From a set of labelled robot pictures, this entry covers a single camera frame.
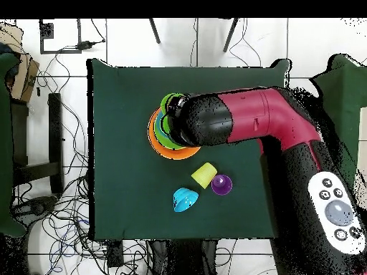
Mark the large orange plastic bowl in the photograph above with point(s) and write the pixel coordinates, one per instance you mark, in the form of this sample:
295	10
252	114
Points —
154	143

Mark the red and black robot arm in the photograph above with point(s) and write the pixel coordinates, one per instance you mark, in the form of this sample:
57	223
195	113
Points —
272	120

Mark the dark green table cloth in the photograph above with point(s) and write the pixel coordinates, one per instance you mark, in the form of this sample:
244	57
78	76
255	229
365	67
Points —
129	86

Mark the green plastic bowl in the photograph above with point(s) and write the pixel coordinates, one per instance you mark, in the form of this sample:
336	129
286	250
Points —
165	141

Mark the black square floor frame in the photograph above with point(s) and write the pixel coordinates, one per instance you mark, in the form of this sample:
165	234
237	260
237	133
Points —
46	31

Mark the green plastic cup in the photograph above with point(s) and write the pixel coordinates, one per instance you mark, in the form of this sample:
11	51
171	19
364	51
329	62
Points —
165	101
165	124

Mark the green-clothed side table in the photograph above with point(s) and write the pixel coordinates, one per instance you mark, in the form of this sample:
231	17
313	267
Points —
5	143
347	100

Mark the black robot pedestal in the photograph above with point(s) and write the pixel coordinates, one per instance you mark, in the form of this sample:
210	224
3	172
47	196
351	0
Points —
183	257

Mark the brown cardboard box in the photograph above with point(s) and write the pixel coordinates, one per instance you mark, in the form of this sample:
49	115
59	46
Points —
23	77

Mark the black power strip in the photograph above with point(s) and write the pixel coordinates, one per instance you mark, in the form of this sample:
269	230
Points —
114	253

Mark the white boxes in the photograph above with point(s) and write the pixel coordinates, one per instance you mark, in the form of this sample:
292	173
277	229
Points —
362	143

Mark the black bench frame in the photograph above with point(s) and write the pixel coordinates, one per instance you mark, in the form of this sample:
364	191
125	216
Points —
54	143

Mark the purple plastic cup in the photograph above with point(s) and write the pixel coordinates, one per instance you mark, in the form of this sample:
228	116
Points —
222	185

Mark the yellow plastic cup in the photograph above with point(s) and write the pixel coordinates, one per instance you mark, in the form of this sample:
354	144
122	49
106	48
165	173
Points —
204	174

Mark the black stand base with knob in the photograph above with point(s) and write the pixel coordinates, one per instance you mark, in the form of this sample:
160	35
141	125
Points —
34	207

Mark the black tripod leg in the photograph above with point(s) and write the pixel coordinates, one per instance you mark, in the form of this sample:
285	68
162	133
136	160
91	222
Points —
230	34
154	31

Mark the black power adapter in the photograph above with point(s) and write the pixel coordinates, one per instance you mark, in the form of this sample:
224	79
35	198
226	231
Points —
86	44

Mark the ribbed cyan plastic bowl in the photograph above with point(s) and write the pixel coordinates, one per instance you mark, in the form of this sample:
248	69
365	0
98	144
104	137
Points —
185	199

